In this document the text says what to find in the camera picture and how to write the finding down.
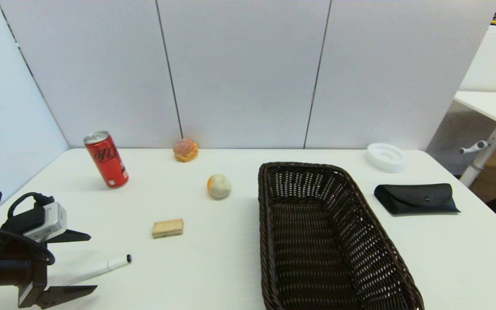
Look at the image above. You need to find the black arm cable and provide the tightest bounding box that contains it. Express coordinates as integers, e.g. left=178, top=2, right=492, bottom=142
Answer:
left=0, top=192, right=56, bottom=266

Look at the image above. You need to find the orange pink bun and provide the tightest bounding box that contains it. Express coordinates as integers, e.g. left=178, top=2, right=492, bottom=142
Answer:
left=173, top=138, right=199, bottom=163

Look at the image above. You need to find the white side table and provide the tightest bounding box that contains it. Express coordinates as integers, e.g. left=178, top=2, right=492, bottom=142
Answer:
left=453, top=90, right=496, bottom=188

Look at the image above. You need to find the black glasses case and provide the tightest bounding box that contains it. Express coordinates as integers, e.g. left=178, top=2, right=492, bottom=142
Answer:
left=374, top=183, right=461, bottom=215

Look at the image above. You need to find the dark brown wicker basket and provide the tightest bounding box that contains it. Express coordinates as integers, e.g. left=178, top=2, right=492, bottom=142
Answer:
left=257, top=161, right=425, bottom=310

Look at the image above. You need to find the yellow grey round fruit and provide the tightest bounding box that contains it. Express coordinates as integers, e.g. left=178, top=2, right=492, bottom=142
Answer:
left=207, top=174, right=232, bottom=200

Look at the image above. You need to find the red soda can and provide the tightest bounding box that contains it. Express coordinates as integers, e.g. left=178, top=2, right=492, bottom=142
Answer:
left=83, top=131, right=129, bottom=189

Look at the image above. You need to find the small wooden block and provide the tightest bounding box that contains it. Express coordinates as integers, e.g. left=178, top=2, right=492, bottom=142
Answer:
left=152, top=218, right=184, bottom=239

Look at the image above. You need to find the white round tape holder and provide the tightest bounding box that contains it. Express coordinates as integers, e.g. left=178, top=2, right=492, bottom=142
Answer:
left=365, top=143, right=405, bottom=174

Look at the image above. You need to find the white table crank handle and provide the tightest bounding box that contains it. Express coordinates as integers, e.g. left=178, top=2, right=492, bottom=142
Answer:
left=459, top=140, right=488, bottom=155

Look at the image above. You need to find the white marker with black caps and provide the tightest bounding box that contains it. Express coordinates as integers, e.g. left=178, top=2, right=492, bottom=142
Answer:
left=59, top=254, right=133, bottom=285

